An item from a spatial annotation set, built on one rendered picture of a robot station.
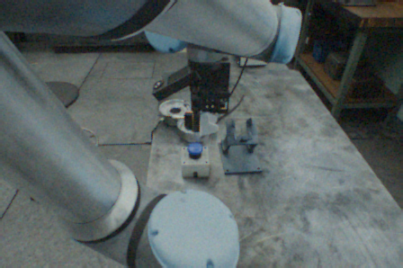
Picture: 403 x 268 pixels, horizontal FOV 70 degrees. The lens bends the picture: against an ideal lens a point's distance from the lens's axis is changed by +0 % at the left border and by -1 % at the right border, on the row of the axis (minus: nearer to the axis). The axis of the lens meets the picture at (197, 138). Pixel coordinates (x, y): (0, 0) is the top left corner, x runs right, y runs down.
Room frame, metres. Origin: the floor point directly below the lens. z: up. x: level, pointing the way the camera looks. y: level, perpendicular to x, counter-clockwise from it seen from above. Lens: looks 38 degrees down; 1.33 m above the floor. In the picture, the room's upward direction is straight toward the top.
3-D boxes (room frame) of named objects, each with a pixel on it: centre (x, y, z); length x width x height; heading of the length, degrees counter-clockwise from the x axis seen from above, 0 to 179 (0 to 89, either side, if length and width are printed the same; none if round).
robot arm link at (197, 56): (0.56, -0.01, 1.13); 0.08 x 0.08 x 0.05
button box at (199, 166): (0.56, 0.01, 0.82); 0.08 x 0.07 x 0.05; 2
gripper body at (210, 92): (0.56, -0.02, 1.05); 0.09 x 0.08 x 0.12; 92
